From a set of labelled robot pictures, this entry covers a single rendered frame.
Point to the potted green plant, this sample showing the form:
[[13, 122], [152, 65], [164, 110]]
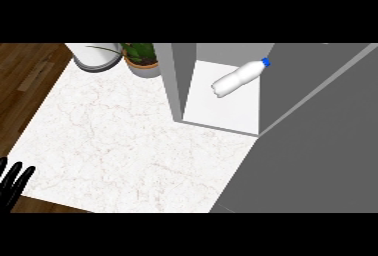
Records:
[[142, 60]]

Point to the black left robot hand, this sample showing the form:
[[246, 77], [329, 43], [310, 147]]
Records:
[[10, 186]]

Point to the dark grey cabinet door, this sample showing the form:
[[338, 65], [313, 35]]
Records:
[[314, 150]]

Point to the white bottle with blue cap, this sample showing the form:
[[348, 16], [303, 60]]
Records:
[[238, 77]]

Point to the grey cabinet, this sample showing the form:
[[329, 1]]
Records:
[[218, 100]]

